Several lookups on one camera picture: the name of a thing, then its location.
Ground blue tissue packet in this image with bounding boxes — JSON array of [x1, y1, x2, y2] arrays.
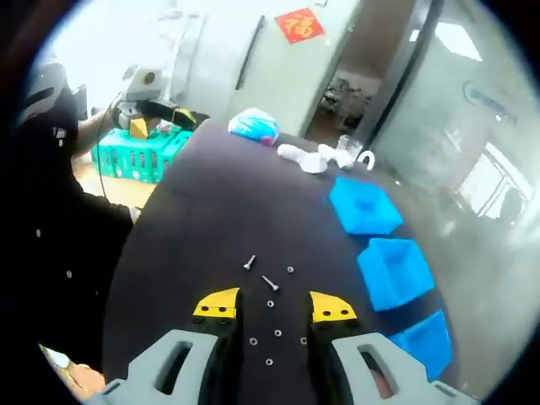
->
[[227, 107, 281, 147]]

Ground white plastic pipe fitting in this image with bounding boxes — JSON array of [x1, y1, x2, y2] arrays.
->
[[277, 143, 328, 175], [318, 143, 354, 170]]

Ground clear glass mug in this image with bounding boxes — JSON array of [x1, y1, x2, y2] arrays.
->
[[337, 134, 365, 156]]

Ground blue plastic bin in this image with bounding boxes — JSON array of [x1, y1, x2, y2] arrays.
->
[[386, 310, 453, 383], [328, 175, 405, 237], [356, 237, 436, 313]]

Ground grey worn device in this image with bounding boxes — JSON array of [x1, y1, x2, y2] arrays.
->
[[20, 62, 73, 123]]

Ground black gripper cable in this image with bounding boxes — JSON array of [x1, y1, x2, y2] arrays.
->
[[95, 93, 123, 199]]

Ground red diamond wall decoration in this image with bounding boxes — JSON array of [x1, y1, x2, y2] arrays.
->
[[273, 7, 325, 45]]

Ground teal plastic crate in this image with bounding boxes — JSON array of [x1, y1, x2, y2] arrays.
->
[[91, 124, 195, 185]]

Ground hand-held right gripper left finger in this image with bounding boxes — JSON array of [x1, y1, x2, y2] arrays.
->
[[86, 287, 245, 405]]

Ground screws nuts and washers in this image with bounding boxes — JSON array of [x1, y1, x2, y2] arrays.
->
[[242, 254, 308, 367]]

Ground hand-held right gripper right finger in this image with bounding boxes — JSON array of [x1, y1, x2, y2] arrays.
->
[[307, 290, 482, 405]]

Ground person in black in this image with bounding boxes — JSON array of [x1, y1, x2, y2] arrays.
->
[[0, 79, 137, 372]]

